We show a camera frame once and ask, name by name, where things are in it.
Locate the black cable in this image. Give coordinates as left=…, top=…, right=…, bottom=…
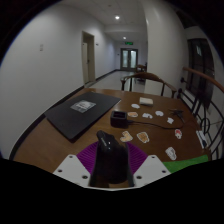
left=126, top=109, right=186, bottom=131

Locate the small black box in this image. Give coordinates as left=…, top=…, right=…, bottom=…
left=110, top=110, right=129, bottom=129

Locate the small dark transom window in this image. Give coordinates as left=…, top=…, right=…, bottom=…
left=176, top=9, right=201, bottom=31

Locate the white card with pen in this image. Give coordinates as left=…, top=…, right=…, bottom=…
left=195, top=129, right=208, bottom=149

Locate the tall dark window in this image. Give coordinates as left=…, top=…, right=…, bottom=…
left=186, top=37, right=216, bottom=108

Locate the glass double door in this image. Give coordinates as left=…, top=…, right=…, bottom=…
left=120, top=47, right=139, bottom=71

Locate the side doorway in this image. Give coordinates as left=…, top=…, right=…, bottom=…
left=81, top=30, right=97, bottom=85

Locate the black railing with wooden handrail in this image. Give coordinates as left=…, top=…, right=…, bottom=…
left=176, top=66, right=224, bottom=161

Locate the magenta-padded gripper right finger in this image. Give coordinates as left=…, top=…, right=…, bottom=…
left=127, top=142, right=172, bottom=188

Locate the black computer mouse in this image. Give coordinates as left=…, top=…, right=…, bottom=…
left=89, top=130, right=134, bottom=188

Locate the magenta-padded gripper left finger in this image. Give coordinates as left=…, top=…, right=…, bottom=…
left=53, top=141, right=100, bottom=187

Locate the red and white sticker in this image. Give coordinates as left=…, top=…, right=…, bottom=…
left=174, top=128, right=183, bottom=140

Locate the beige animal sticker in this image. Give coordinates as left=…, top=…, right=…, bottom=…
left=119, top=130, right=134, bottom=143

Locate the orange and white sticker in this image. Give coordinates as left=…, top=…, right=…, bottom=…
left=136, top=131, right=151, bottom=144

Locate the distant wooden chair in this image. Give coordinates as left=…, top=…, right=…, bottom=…
left=136, top=63, right=148, bottom=73

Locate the white figure sticker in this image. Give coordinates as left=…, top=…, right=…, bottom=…
left=164, top=146, right=178, bottom=161

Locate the black closed laptop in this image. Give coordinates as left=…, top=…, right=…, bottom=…
left=44, top=91, right=122, bottom=142

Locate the small white box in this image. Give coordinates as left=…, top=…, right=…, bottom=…
left=139, top=96, right=154, bottom=107

